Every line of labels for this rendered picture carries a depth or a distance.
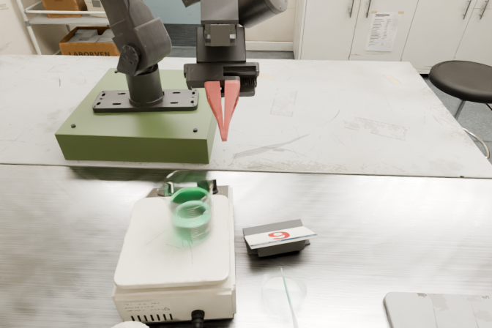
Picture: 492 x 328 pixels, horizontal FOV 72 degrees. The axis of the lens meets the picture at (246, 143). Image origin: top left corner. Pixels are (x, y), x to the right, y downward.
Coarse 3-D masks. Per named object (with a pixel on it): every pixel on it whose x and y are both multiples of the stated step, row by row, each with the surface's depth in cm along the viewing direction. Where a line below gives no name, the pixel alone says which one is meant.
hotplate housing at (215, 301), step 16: (144, 288) 35; (160, 288) 35; (176, 288) 35; (192, 288) 35; (208, 288) 35; (224, 288) 35; (128, 304) 35; (144, 304) 35; (160, 304) 36; (176, 304) 36; (192, 304) 36; (208, 304) 36; (224, 304) 36; (128, 320) 38; (144, 320) 38; (160, 320) 38; (176, 320) 38; (192, 320) 36; (208, 320) 39
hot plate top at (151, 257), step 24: (144, 216) 41; (216, 216) 41; (144, 240) 38; (168, 240) 38; (216, 240) 38; (120, 264) 36; (144, 264) 36; (168, 264) 36; (192, 264) 36; (216, 264) 36; (120, 288) 34
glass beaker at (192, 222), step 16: (176, 176) 37; (192, 176) 38; (208, 176) 36; (160, 192) 35; (208, 192) 34; (176, 208) 34; (192, 208) 34; (208, 208) 35; (176, 224) 36; (192, 224) 35; (208, 224) 37; (192, 240) 37
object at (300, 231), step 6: (294, 228) 49; (300, 228) 48; (258, 234) 48; (264, 234) 48; (270, 234) 47; (276, 234) 47; (282, 234) 47; (288, 234) 46; (294, 234) 46; (300, 234) 45; (306, 234) 45; (252, 240) 46; (258, 240) 45; (264, 240) 45; (270, 240) 44
